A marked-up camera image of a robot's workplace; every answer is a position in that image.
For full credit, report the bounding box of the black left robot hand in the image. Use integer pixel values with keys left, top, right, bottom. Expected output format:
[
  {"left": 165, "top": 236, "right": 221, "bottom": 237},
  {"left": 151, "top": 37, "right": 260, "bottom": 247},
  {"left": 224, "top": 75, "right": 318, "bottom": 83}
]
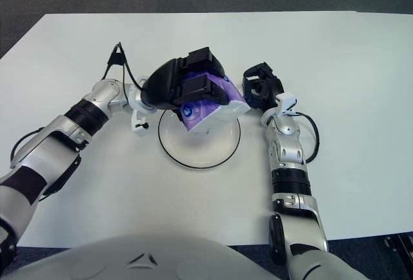
[{"left": 141, "top": 46, "right": 228, "bottom": 123}]

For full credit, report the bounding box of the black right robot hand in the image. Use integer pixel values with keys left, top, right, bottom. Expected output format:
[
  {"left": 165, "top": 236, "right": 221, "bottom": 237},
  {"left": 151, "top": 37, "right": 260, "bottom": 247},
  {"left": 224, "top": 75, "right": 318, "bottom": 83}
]
[{"left": 241, "top": 62, "right": 285, "bottom": 111}]

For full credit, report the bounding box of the purple tissue paper pack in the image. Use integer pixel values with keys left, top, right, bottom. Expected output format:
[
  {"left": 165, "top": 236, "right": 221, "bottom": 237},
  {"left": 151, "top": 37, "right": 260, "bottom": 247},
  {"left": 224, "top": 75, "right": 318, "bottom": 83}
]
[{"left": 179, "top": 72, "right": 251, "bottom": 134}]

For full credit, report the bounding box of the white plate black rim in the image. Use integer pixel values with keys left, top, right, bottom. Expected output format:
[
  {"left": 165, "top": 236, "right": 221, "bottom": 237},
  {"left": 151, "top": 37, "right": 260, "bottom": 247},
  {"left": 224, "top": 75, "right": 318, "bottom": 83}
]
[{"left": 157, "top": 108, "right": 241, "bottom": 170}]

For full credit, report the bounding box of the white right wrist connector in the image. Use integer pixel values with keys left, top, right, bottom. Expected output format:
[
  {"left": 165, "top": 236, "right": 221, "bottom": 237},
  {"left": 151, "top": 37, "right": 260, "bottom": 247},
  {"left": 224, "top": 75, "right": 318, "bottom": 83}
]
[{"left": 276, "top": 92, "right": 297, "bottom": 115}]

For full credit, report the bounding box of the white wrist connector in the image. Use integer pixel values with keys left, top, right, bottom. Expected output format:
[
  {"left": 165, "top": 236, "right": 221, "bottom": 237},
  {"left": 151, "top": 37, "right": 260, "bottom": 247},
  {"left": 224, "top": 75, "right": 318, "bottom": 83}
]
[
  {"left": 276, "top": 92, "right": 297, "bottom": 115},
  {"left": 130, "top": 107, "right": 151, "bottom": 137}
]

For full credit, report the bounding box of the white left wrist connector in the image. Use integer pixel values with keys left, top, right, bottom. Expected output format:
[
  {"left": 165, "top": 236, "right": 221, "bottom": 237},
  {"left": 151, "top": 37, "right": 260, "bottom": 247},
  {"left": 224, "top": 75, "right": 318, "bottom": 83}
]
[{"left": 130, "top": 107, "right": 151, "bottom": 137}]

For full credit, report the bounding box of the grey robot torso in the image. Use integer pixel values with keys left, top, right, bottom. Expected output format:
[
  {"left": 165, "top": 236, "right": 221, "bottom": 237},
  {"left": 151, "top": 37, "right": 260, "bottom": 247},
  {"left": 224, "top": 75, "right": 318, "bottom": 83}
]
[{"left": 0, "top": 233, "right": 368, "bottom": 280}]

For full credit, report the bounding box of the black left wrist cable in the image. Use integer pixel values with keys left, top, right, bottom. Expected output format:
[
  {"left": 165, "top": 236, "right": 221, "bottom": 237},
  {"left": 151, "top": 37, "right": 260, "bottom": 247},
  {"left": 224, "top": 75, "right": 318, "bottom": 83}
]
[{"left": 102, "top": 41, "right": 150, "bottom": 94}]

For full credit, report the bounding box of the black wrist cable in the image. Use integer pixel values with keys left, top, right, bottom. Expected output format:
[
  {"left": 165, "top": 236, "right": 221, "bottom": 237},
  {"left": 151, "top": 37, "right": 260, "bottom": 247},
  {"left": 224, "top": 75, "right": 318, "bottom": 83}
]
[
  {"left": 294, "top": 111, "right": 321, "bottom": 165},
  {"left": 102, "top": 41, "right": 150, "bottom": 94}
]

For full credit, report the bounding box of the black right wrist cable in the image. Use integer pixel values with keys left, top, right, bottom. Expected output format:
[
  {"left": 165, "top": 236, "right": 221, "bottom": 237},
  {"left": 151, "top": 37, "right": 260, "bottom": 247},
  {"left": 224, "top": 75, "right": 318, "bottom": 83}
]
[{"left": 294, "top": 111, "right": 321, "bottom": 165}]

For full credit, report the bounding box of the black left elbow cable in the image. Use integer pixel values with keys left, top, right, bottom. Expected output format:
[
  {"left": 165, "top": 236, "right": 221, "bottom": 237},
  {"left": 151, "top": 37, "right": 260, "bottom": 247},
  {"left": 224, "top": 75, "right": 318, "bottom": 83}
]
[{"left": 9, "top": 126, "right": 46, "bottom": 168}]

